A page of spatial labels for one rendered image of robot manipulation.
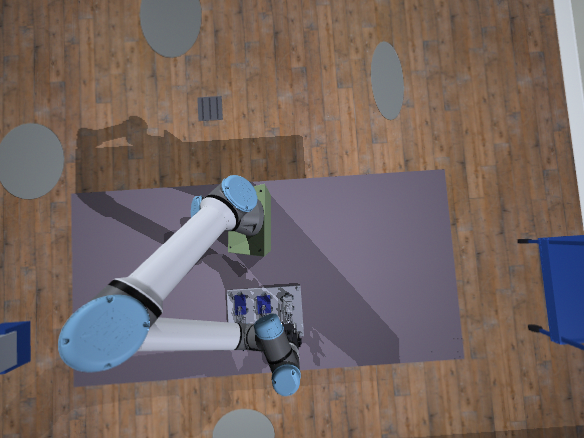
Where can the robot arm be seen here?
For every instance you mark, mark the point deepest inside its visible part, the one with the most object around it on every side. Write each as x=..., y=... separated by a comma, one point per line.
x=107, y=331

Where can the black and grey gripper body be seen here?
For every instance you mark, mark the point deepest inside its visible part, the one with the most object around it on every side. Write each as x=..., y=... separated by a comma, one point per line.
x=292, y=337

